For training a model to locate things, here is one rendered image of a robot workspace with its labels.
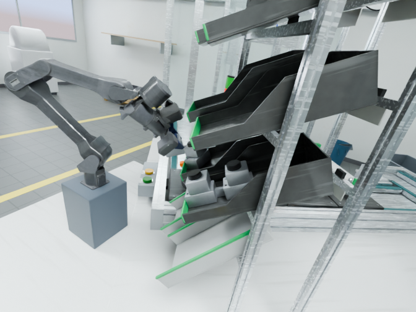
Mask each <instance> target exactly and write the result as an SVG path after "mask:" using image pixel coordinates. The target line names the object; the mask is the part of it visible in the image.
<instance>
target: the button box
mask: <svg viewBox="0 0 416 312"><path fill-rule="evenodd" d="M147 168H151V169H153V170H154V173H153V174H151V175H148V174H146V173H145V169H147ZM157 170H158V162H144V166H143V169H142V173H141V177H140V179H139V183H138V192H137V195H138V196H143V197H153V196H154V188H155V181H156V177H157ZM145 176H149V177H151V178H152V182H150V183H144V182H143V181H142V179H143V177H145Z"/></svg>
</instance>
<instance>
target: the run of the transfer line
mask: <svg viewBox="0 0 416 312"><path fill-rule="evenodd" d="M364 166H365V164H362V165H361V167H360V169H359V171H358V173H357V174H356V177H357V178H358V177H359V175H360V173H361V172H362V170H363V167H364ZM380 182H382V183H383V184H382V186H384V187H385V188H386V190H385V191H384V194H387V195H388V196H389V197H391V198H392V199H394V200H395V201H396V202H398V203H399V204H400V205H402V206H403V207H405V208H406V209H416V174H414V173H412V172H411V171H408V170H406V169H405V168H403V167H390V166H387V168H386V170H385V171H384V173H383V175H382V177H381V179H380Z"/></svg>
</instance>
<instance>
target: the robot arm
mask: <svg viewBox="0 0 416 312"><path fill-rule="evenodd" d="M53 77H54V78H57V79H60V80H63V81H66V82H69V83H72V84H75V85H78V86H81V87H84V88H87V89H90V90H93V91H94V92H96V93H98V94H99V95H100V96H101V97H103V98H105V99H107V100H109V101H110V102H112V103H115V104H121V103H124V102H125V101H127V100H130V99H133V98H136V97H137V96H138V95H140V96H139V97H138V98H137V99H135V100H131V101H130V102H129V103H128V104H127V105H126V106H120V107H119V112H120V114H121V119H122V120H123V119H125V117H127V116H130V117H131V118H132V119H134V120H136V121H137V122H138V123H139V124H141V125H143V130H145V131H146V130H149V131H150V132H152V133H153V135H154V138H157V137H158V136H160V138H161V139H160V140H159V141H158V142H157V148H158V153H159V154H160V155H162V156H166V155H167V154H168V153H170V152H171V151H172V150H173V149H184V146H183V145H182V144H181V142H180V141H179V140H178V138H177V135H176V134H178V132H177V131H176V129H175V128H174V126H173V123H174V122H176V121H178V120H181V119H183V114H181V110H180V109H179V106H178V105H177V103H175V102H172V101H171V100H169V98H170V97H171V96H172V92H171V90H170V89H169V88H168V86H167V85H166V84H164V83H163V82H162V81H161V80H159V79H158V78H157V77H156V76H153V77H152V78H150V80H149V81H148V83H146V84H145V86H143V87H140V86H136V85H132V84H131V83H130V81H128V80H126V79H120V78H115V77H104V76H99V75H96V74H93V73H91V72H88V71H85V70H82V69H79V68H76V67H73V66H70V65H68V64H64V63H61V62H59V61H57V60H55V59H53V58H45V59H39V60H38V61H36V62H34V63H33V64H31V65H29V66H26V67H23V68H22V69H19V70H17V71H10V72H7V73H6V74H5V76H4V85H5V86H6V88H7V89H8V90H9V91H10V92H12V93H13V94H14V95H15V96H17V97H19V98H20V99H21V100H23V101H25V102H28V103H31V104H32V105H35V106H36V107H37V108H38V109H39V110H41V111H42V112H43V113H44V114H45V115H46V116H47V117H48V118H49V119H50V120H51V121H52V122H53V123H54V124H55V125H57V127H58V128H60V130H62V132H63V133H65V135H67V137H69V138H70V139H71V140H72V141H73V142H74V143H75V144H76V145H77V147H78V149H79V153H80V156H81V157H82V158H83V159H84V160H83V161H81V162H80V164H78V165H77V168H78V170H79V171H80V172H84V180H82V181H80V183H81V184H83V185H84V186H86V187H88V188H89V189H91V190H94V189H97V188H99V187H101V186H103V185H105V184H107V183H109V182H110V181H109V180H108V179H106V175H105V167H104V166H103V164H104V163H105V162H106V161H107V160H108V159H109V158H110V157H111V156H112V148H111V147H110V145H111V144H110V143H108V142H107V141H106V140H105V139H104V138H103V136H101V135H100V136H98V137H95V136H93V135H91V134H89V133H88V132H87V131H86V130H85V128H84V127H83V126H82V125H81V124H80V123H79V122H78V121H77V120H76V119H75V118H74V117H73V116H72V115H71V114H70V113H69V112H68V111H67V110H66V109H65V108H64V107H63V106H62V105H61V104H60V103H59V102H58V101H57V100H56V99H55V98H54V97H53V96H52V94H51V91H50V88H49V85H48V84H47V83H46V82H48V81H49V80H51V79H52V78H53ZM164 102H165V107H163V108H162V109H161V110H158V109H157V108H158V107H159V106H160V105H162V104H163V103H164ZM153 107H154V108H155V109H152V108H153ZM173 133H174V134H173Z"/></svg>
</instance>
